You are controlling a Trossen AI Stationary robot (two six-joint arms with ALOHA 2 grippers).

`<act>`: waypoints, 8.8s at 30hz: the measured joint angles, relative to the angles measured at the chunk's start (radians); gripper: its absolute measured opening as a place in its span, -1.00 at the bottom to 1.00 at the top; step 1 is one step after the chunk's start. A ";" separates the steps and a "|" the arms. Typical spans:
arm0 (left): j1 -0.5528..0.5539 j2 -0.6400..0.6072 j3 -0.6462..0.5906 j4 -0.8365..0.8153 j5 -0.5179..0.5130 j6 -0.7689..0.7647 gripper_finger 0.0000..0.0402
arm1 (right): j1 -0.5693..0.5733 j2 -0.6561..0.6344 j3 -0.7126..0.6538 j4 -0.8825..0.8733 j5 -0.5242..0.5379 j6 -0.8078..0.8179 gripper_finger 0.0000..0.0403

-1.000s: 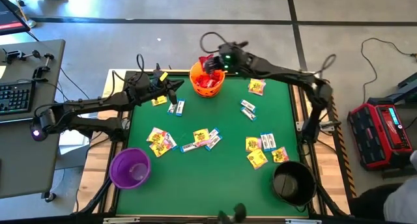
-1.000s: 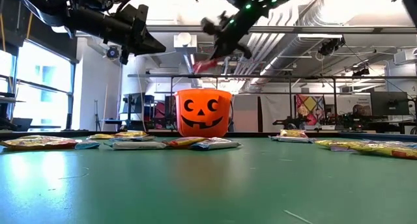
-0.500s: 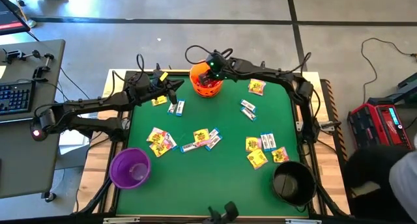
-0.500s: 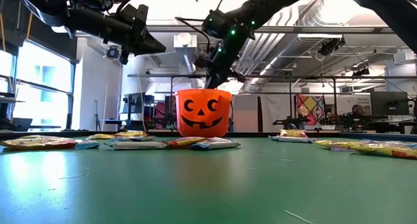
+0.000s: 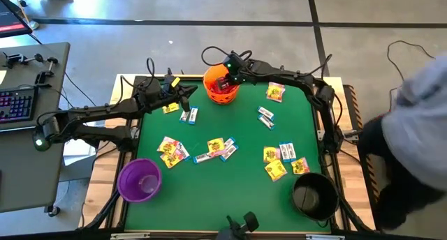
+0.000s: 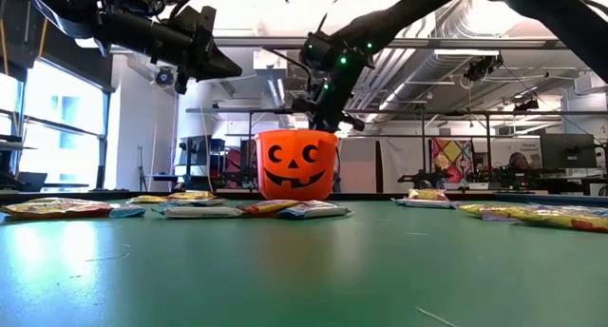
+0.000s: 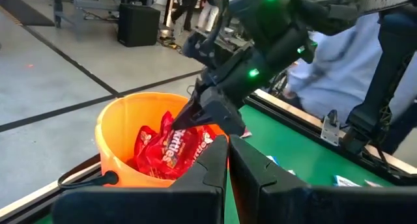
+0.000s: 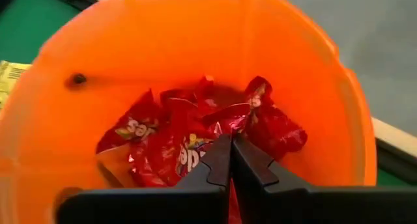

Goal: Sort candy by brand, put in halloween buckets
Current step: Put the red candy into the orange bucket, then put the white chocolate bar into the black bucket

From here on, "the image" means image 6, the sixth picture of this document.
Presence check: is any white blue Hershey's bar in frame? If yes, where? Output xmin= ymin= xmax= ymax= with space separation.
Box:
xmin=391 ymin=197 xmax=461 ymax=210
xmin=150 ymin=205 xmax=244 ymax=220
xmin=275 ymin=201 xmax=353 ymax=221
xmin=161 ymin=197 xmax=228 ymax=208
xmin=107 ymin=203 xmax=147 ymax=220
xmin=529 ymin=202 xmax=608 ymax=215

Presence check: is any silver ventilation duct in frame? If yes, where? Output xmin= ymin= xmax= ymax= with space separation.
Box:
xmin=370 ymin=0 xmax=523 ymax=124

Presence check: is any black computer monitor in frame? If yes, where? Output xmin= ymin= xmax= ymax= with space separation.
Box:
xmin=540 ymin=133 xmax=598 ymax=170

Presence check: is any orange pumpkin face bucket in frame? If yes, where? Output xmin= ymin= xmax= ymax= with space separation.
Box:
xmin=254 ymin=128 xmax=341 ymax=202

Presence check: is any green table mat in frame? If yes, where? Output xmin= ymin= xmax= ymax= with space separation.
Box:
xmin=0 ymin=196 xmax=608 ymax=327

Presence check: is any round black ceiling camera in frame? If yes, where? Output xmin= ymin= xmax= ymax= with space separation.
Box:
xmin=154 ymin=66 xmax=176 ymax=87

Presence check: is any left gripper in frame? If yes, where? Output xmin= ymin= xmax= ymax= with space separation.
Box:
xmin=151 ymin=6 xmax=243 ymax=96

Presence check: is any person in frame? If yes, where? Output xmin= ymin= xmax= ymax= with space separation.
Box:
xmin=505 ymin=151 xmax=533 ymax=174

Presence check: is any large black framed window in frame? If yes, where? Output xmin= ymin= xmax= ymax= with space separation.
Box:
xmin=0 ymin=46 xmax=115 ymax=193

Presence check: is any white partition panel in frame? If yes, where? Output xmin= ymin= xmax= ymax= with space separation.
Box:
xmin=339 ymin=136 xmax=433 ymax=194

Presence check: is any black pipe rack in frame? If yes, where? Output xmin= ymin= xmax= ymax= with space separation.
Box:
xmin=184 ymin=106 xmax=608 ymax=195

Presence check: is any white wall sign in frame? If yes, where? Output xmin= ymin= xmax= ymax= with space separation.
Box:
xmin=491 ymin=139 xmax=542 ymax=169

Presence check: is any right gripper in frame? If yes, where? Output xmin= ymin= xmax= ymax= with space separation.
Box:
xmin=290 ymin=65 xmax=367 ymax=134

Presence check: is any white ceiling unit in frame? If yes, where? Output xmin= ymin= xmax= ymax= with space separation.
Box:
xmin=252 ymin=48 xmax=289 ymax=79

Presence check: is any black ceiling spotlight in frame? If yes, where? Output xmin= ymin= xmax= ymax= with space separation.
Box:
xmin=512 ymin=97 xmax=541 ymax=113
xmin=463 ymin=54 xmax=504 ymax=84

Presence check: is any colourful patchwork wall hanging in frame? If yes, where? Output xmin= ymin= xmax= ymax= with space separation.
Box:
xmin=430 ymin=137 xmax=475 ymax=184

